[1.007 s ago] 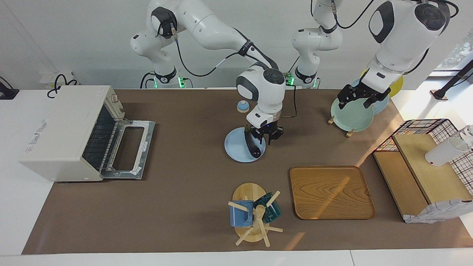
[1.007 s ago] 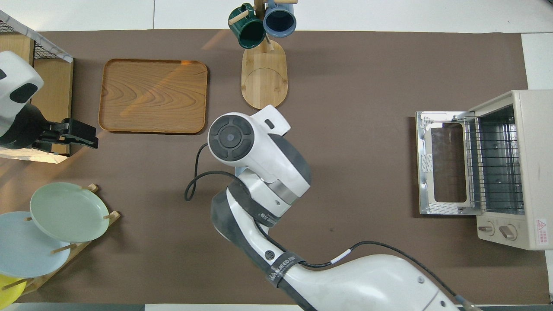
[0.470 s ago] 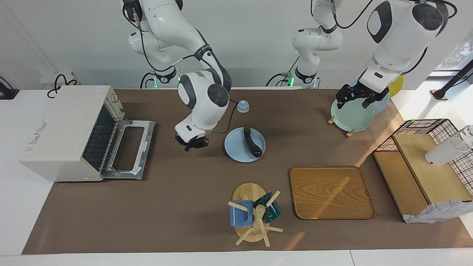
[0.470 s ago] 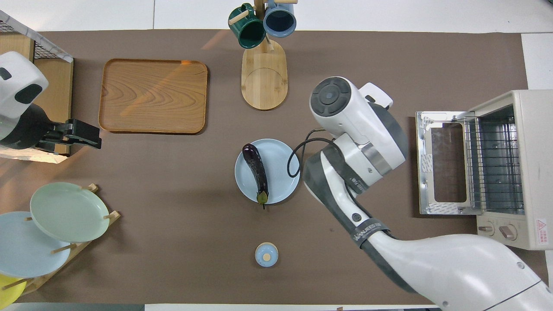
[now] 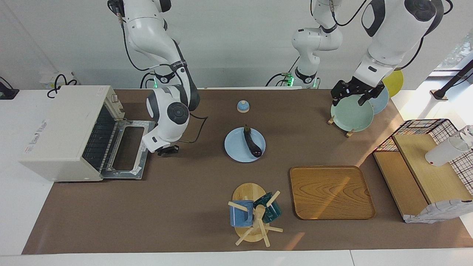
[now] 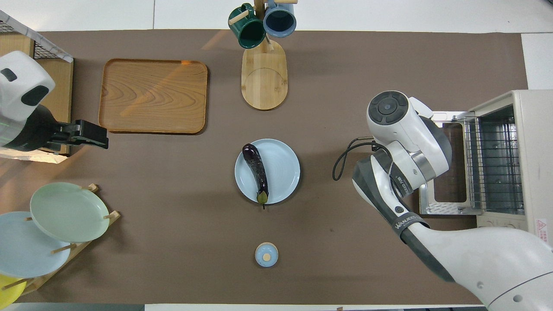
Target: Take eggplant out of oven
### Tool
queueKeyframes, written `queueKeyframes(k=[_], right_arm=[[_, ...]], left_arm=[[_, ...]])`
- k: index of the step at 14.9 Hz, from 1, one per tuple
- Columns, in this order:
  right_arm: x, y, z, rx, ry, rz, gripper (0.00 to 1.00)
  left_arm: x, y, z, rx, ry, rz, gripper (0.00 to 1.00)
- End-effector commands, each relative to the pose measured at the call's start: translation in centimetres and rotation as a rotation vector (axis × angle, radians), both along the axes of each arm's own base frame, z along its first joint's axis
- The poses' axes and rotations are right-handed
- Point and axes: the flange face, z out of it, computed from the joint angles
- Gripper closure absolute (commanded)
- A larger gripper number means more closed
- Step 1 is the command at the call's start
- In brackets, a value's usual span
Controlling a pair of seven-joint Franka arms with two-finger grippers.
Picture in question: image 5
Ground glass oven door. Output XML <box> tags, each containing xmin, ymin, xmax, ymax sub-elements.
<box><xmin>100</xmin><ymin>119</ymin><xmax>157</xmax><ymax>180</ymax></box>

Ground light blue serving plate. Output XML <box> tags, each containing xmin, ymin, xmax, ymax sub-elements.
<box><xmin>224</xmin><ymin>127</ymin><xmax>266</xmax><ymax>163</ymax></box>

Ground dark purple eggplant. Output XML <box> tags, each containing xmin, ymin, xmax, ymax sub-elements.
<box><xmin>243</xmin><ymin>125</ymin><xmax>263</xmax><ymax>158</ymax></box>

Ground white toaster oven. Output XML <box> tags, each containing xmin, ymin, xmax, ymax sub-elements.
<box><xmin>19</xmin><ymin>86</ymin><xmax>126</xmax><ymax>182</ymax></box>

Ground light blue racked plate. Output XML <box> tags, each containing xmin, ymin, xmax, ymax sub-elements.
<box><xmin>368</xmin><ymin>86</ymin><xmax>389</xmax><ymax>115</ymax></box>

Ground pale green plate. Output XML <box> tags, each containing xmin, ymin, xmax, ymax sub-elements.
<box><xmin>331</xmin><ymin>95</ymin><xmax>374</xmax><ymax>133</ymax></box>

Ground wooden plate rack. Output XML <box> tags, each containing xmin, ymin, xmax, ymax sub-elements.
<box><xmin>328</xmin><ymin>115</ymin><xmax>355</xmax><ymax>138</ymax></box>

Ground yellow plate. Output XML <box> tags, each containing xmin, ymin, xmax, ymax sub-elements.
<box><xmin>382</xmin><ymin>69</ymin><xmax>404</xmax><ymax>98</ymax></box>

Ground brown table mat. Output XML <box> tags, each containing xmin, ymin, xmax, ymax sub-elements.
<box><xmin>22</xmin><ymin>89</ymin><xmax>473</xmax><ymax>255</ymax></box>

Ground wooden two-tier shelf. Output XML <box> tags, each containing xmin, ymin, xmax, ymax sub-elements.
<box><xmin>372</xmin><ymin>134</ymin><xmax>473</xmax><ymax>222</ymax></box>

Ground wooden mug tree stand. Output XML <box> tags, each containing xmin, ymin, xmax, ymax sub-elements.
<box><xmin>228</xmin><ymin>183</ymin><xmax>284</xmax><ymax>247</ymax></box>

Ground wooden serving tray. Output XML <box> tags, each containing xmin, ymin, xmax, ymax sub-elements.
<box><xmin>289</xmin><ymin>166</ymin><xmax>376</xmax><ymax>221</ymax></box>

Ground black pole stand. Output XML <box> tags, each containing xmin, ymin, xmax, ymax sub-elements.
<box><xmin>430</xmin><ymin>59</ymin><xmax>473</xmax><ymax>101</ymax></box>

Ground white cup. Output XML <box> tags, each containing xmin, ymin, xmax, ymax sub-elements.
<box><xmin>425</xmin><ymin>126</ymin><xmax>473</xmax><ymax>167</ymax></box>

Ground blue mug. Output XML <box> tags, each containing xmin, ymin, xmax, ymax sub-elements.
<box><xmin>229</xmin><ymin>200</ymin><xmax>255</xmax><ymax>227</ymax></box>

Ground dark green mug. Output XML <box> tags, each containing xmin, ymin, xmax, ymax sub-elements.
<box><xmin>253</xmin><ymin>192</ymin><xmax>282</xmax><ymax>223</ymax></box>

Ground white folded cloth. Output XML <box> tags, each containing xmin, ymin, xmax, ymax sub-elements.
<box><xmin>404</xmin><ymin>199</ymin><xmax>473</xmax><ymax>224</ymax></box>

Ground white power socket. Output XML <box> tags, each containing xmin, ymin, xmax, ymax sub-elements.
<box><xmin>40</xmin><ymin>72</ymin><xmax>80</xmax><ymax>90</ymax></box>

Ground black clamp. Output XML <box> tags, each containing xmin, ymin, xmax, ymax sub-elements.
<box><xmin>0</xmin><ymin>76</ymin><xmax>20</xmax><ymax>100</ymax></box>

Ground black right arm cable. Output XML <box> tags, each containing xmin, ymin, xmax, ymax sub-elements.
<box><xmin>107</xmin><ymin>0</ymin><xmax>208</xmax><ymax>144</ymax></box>

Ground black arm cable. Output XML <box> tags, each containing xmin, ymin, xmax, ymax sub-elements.
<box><xmin>310</xmin><ymin>0</ymin><xmax>454</xmax><ymax>71</ymax></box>
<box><xmin>107</xmin><ymin>0</ymin><xmax>208</xmax><ymax>144</ymax></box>

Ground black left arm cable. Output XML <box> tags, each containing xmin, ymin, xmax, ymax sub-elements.
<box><xmin>310</xmin><ymin>0</ymin><xmax>454</xmax><ymax>71</ymax></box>

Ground oven wire rack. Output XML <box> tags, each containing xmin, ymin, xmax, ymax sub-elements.
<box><xmin>84</xmin><ymin>106</ymin><xmax>127</xmax><ymax>172</ymax></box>

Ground black wire mesh panel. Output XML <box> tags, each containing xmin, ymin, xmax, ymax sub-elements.
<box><xmin>373</xmin><ymin>119</ymin><xmax>473</xmax><ymax>194</ymax></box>

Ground black oven power cable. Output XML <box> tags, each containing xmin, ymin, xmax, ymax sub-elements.
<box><xmin>47</xmin><ymin>74</ymin><xmax>79</xmax><ymax>99</ymax></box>

